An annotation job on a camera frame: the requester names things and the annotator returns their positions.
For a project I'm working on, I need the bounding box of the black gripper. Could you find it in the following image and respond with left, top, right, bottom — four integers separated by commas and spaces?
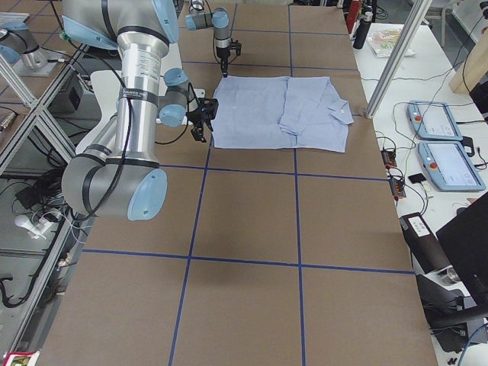
186, 98, 219, 143
215, 47, 230, 78

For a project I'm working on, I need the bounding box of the light blue striped shirt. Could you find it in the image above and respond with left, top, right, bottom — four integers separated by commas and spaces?
213, 76, 354, 153

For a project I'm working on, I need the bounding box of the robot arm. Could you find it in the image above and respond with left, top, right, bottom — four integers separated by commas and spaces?
62, 1, 218, 220
185, 1, 234, 78

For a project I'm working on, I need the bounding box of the black water bottle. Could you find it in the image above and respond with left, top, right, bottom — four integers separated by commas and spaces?
352, 11, 373, 50

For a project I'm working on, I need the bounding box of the orange circuit board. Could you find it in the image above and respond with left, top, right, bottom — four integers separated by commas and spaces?
389, 176, 406, 201
380, 149, 397, 169

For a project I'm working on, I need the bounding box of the upper blue teach pendant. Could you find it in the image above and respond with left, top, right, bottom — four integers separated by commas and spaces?
407, 101, 463, 142

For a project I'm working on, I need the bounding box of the blue teach pendant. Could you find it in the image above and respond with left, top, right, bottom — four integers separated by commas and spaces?
407, 101, 463, 142
417, 141, 486, 192

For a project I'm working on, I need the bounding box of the lower blue teach pendant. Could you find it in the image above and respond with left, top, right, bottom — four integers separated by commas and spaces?
417, 141, 486, 192

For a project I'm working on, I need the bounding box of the black box white label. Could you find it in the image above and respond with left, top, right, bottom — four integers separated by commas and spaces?
400, 213, 451, 273

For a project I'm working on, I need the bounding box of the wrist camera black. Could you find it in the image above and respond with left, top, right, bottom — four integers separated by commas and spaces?
230, 38, 242, 57

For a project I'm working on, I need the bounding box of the white central pedestal column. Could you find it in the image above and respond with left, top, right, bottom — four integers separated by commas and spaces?
91, 43, 197, 127

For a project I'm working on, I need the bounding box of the aluminium frame post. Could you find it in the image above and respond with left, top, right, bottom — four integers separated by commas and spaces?
365, 0, 432, 119

